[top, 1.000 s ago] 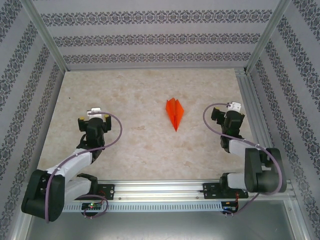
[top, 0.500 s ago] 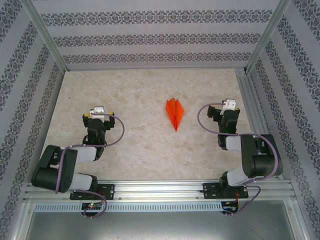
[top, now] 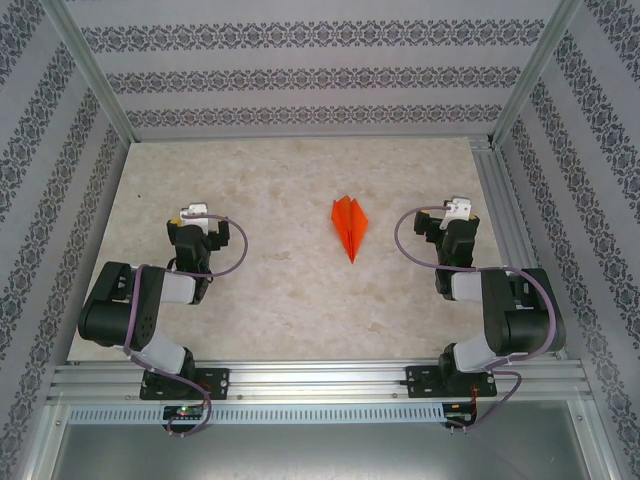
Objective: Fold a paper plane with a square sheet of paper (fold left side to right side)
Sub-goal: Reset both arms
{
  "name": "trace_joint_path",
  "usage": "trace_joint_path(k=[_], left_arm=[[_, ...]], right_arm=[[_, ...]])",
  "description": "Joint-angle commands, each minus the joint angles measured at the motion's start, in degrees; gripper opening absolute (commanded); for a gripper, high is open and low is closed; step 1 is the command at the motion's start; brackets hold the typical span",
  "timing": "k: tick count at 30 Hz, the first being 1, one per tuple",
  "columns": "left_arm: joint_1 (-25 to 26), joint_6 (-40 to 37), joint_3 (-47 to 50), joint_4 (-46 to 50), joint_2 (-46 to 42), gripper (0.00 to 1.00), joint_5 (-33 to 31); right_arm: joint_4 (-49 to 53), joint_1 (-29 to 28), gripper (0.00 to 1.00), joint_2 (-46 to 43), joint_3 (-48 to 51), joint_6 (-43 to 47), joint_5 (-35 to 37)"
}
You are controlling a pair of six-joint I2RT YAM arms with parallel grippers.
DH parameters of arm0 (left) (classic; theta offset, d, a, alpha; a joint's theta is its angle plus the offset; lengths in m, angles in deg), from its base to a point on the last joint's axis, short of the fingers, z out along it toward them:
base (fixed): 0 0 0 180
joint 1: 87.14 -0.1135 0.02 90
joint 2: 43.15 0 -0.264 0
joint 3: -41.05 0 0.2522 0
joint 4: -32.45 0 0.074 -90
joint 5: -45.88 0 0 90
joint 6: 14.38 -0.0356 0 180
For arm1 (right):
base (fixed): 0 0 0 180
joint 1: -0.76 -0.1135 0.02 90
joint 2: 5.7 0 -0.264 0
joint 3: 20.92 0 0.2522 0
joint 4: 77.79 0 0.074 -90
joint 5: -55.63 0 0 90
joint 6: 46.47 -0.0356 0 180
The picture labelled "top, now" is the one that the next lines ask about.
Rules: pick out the orange paper sheet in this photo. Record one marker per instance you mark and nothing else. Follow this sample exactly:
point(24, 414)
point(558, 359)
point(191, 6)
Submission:
point(350, 225)

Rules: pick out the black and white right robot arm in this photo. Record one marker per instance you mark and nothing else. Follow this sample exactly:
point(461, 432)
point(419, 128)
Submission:
point(467, 287)

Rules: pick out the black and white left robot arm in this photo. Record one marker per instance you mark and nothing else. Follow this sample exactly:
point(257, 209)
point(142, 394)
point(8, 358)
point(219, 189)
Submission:
point(177, 290)

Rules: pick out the grey metal panel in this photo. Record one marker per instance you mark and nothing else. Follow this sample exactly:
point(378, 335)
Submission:
point(320, 455)

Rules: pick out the aluminium side rail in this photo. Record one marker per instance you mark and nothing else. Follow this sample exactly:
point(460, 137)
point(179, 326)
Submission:
point(501, 200)

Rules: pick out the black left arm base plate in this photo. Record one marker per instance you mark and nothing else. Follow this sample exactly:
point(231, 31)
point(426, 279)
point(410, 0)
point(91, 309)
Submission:
point(215, 382)

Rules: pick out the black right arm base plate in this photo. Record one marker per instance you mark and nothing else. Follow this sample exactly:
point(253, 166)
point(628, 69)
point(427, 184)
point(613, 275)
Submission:
point(420, 382)

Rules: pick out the aluminium frame post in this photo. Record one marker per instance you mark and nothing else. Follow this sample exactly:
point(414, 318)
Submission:
point(91, 70)
point(601, 445)
point(536, 70)
point(42, 445)

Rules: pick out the aluminium mounting rail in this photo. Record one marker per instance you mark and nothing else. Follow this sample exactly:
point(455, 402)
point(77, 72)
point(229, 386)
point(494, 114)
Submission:
point(320, 380)

